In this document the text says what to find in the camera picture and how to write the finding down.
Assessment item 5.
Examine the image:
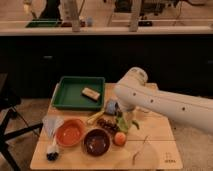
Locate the beige block eraser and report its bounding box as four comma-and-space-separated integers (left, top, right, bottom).
82, 87, 100, 100

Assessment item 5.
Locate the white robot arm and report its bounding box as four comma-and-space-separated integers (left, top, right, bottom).
114, 67, 213, 134

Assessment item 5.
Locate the purple bowl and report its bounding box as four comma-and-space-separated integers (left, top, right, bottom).
83, 129, 110, 157

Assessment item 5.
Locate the orange bowl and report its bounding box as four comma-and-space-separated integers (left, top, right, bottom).
55, 119, 85, 147

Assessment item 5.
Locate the green leafy vegetable toy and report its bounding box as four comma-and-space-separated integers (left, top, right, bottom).
115, 111, 141, 135

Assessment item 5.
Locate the dark grape bunch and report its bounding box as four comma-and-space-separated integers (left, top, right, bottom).
97, 118, 119, 134

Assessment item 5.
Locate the orange fruit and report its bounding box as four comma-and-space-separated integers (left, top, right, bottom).
114, 132, 127, 146

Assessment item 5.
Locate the yellow banana toy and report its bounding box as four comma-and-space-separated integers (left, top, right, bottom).
87, 110, 104, 125

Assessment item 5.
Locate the green plastic tray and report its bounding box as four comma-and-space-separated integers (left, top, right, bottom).
52, 76, 105, 111

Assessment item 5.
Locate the clear plastic bag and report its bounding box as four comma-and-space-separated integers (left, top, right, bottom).
42, 116, 64, 138

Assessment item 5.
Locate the white brush with dark head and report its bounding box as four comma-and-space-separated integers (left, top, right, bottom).
46, 139, 59, 161

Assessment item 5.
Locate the black chair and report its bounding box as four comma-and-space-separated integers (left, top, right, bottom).
0, 73, 44, 168

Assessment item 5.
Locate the green bin in background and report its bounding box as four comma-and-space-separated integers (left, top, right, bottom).
26, 19, 61, 28

